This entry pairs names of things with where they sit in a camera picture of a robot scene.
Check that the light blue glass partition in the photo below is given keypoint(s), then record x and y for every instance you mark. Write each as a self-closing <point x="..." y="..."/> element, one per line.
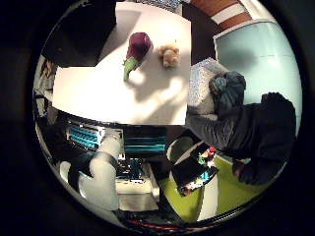
<point x="262" y="55"/>

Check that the black box of colourful toys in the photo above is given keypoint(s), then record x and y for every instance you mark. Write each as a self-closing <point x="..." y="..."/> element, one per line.
<point x="188" y="170"/>

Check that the tan plush bear toy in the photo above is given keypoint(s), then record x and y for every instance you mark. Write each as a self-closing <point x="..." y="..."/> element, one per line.
<point x="169" y="55"/>

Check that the person in dark clothes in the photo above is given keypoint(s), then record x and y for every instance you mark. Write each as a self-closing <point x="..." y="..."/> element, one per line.
<point x="256" y="131"/>

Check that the teal striped equipment rack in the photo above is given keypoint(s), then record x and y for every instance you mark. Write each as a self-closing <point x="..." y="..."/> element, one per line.
<point x="85" y="136"/>

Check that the purple eggplant plush toy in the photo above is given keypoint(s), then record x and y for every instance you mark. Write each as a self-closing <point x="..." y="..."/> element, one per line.
<point x="139" y="46"/>

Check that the brown wooden door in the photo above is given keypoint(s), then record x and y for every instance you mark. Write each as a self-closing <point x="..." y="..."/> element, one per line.
<point x="201" y="4"/>

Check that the blue-grey clothes pile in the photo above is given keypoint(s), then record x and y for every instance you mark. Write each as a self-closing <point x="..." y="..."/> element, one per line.
<point x="229" y="88"/>

